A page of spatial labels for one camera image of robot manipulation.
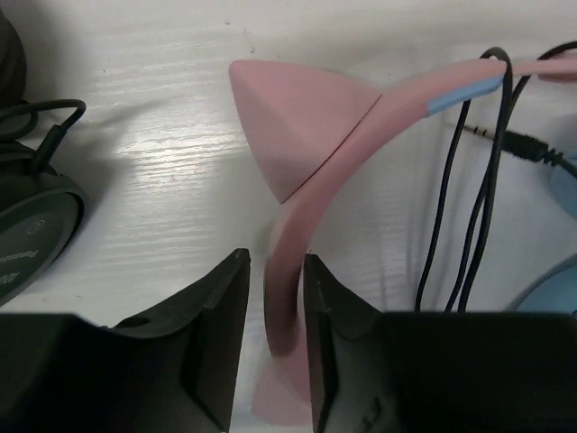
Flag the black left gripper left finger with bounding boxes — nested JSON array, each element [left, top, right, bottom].
[[1, 249, 251, 432]]

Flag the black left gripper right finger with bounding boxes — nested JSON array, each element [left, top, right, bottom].
[[304, 254, 576, 432]]

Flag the pink blue cat ear headphones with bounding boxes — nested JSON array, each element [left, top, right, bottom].
[[229, 41, 576, 426]]

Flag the black pink headphone cable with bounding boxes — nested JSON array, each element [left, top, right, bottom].
[[414, 40, 577, 313]]

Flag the black over-ear headphones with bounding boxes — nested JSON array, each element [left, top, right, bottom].
[[1, 17, 87, 303]]

